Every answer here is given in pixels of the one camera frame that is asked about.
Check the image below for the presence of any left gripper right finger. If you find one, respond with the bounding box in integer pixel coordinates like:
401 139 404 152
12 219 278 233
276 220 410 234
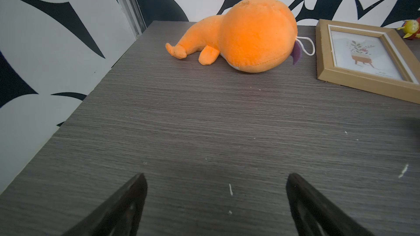
286 173 373 236

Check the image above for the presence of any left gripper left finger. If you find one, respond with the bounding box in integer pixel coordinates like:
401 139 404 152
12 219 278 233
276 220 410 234
63 173 148 236

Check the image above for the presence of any orange plush toy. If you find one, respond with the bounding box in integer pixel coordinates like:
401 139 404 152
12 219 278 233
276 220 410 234
165 0 316 73

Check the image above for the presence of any small toy figure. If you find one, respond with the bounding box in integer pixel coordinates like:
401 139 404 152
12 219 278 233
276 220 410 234
397 18 420 40

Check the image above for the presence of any wooden picture frame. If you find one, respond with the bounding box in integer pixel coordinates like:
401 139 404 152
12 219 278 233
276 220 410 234
316 19 420 104

